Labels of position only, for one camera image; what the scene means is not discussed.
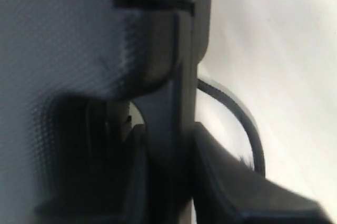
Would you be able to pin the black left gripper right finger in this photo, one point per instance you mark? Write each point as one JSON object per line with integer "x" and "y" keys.
{"x": 227, "y": 191}

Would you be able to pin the black plastic tool case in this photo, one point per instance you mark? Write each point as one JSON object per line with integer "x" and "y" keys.
{"x": 142, "y": 51}

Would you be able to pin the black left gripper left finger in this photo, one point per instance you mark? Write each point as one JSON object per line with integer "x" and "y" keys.
{"x": 99, "y": 164}

